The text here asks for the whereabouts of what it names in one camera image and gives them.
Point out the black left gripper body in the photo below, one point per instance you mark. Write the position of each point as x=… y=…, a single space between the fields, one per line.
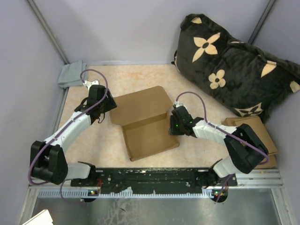
x=108 y=105

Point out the white board corner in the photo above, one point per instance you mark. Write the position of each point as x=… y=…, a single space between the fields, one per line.
x=42 y=218

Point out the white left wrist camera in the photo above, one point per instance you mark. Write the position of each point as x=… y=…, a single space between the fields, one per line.
x=88 y=84

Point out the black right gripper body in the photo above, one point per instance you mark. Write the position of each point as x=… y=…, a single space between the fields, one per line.
x=176 y=127

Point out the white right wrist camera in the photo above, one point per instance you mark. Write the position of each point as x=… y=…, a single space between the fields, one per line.
x=177 y=104

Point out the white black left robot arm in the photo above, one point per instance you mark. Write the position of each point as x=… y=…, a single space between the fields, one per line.
x=47 y=158

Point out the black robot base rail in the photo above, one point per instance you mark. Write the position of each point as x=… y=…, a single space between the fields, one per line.
x=156 y=181

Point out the grey folded cloth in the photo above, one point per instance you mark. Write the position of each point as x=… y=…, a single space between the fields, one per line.
x=70 y=74

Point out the brown cardboard box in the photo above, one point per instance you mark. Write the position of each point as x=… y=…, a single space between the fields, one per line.
x=143 y=117

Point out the stack of flat cardboard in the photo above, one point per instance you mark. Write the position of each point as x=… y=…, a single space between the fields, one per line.
x=258 y=127

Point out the black flower pattern cushion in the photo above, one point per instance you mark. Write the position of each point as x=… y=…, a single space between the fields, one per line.
x=240 y=76

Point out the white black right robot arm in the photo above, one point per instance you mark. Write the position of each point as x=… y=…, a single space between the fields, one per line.
x=246 y=150

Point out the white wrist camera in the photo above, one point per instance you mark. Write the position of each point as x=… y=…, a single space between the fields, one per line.
x=88 y=84
x=177 y=104

